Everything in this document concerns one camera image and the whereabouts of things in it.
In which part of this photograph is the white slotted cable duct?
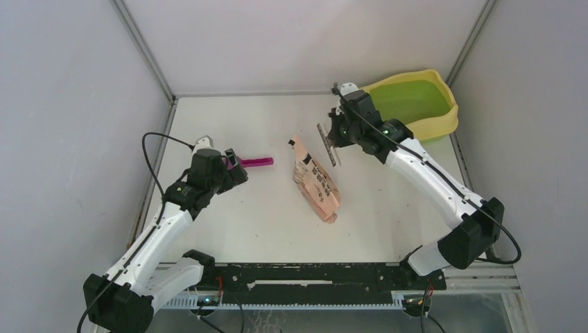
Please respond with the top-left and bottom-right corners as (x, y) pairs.
(162, 293), (406, 310)

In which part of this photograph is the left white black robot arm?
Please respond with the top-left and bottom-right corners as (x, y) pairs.
(82, 148), (248, 332)

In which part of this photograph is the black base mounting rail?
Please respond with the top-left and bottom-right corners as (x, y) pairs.
(198, 262), (447, 304)

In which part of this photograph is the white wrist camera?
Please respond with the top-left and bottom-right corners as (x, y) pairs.
(192, 135), (214, 155)
(331, 83), (359, 98)

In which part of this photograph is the pink cat litter bag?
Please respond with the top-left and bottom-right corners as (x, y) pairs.
(288, 135), (341, 223)

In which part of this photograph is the black sealing clip strip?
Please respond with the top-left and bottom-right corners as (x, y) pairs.
(316, 123), (340, 167)

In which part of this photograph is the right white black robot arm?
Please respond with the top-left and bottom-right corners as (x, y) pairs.
(327, 87), (504, 289)

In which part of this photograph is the yellow green litter box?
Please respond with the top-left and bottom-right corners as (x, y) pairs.
(362, 69), (459, 142)

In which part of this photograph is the magenta plastic scoop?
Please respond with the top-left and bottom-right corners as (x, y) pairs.
(236, 156), (274, 169)

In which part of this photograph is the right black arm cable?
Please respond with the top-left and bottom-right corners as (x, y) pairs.
(340, 92), (523, 266)

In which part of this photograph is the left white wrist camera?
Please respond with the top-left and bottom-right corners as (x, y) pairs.
(192, 135), (214, 155)

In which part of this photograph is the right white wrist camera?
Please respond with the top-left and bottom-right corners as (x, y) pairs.
(331, 83), (359, 98)

